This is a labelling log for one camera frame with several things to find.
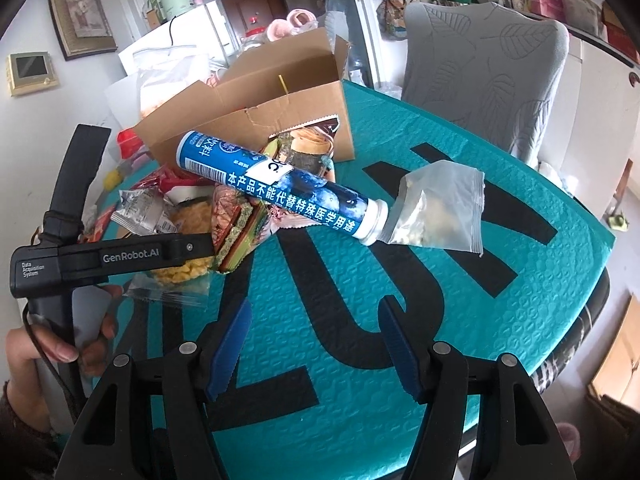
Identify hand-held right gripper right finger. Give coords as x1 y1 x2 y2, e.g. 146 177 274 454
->
378 297 568 480

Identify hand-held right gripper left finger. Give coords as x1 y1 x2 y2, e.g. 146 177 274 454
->
55 299 252 480

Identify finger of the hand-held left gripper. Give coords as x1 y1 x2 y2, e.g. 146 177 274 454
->
167 233 216 267

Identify yellow snack packet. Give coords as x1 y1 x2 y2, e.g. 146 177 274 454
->
124 200 217 307

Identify clear zip bag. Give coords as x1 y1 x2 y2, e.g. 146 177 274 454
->
382 160 487 256

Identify brown cardboard box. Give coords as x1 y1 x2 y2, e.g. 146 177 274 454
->
135 27 356 167

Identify person's left forearm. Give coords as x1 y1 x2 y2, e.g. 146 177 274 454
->
0 380 66 480

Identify clear plastic bag of snacks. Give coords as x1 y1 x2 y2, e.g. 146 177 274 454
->
106 44 213 122

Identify person's left hand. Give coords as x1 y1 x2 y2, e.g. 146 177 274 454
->
6 285 124 428

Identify striped green red packet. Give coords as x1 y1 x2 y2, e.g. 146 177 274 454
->
212 185 282 274

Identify silver snack packet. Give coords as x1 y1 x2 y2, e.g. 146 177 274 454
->
110 187 184 237

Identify blue printed tube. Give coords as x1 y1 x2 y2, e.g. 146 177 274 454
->
175 130 389 247

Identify photo-printed snack packet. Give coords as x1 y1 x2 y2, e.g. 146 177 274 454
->
261 115 342 182

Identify pink slipper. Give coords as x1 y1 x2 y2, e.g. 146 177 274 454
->
554 421 582 462

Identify white fridge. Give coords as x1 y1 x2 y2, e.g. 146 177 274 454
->
117 0 237 77

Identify pink plush slippers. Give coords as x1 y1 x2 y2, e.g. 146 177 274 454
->
266 8 319 42

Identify framed picture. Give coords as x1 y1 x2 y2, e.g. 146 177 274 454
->
46 0 119 62

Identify brown wooden door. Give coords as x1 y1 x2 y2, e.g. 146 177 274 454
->
219 0 297 37

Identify grey leaf-pattern chair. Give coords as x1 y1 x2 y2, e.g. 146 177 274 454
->
401 1 571 170

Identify patterned hanging bag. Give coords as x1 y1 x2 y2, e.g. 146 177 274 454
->
376 0 409 39

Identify white cabinet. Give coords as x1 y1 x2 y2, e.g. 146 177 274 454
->
539 25 640 223

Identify red carton box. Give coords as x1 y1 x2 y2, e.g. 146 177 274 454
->
601 5 640 62

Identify wall control panel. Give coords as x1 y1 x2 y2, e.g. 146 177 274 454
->
6 51 62 97

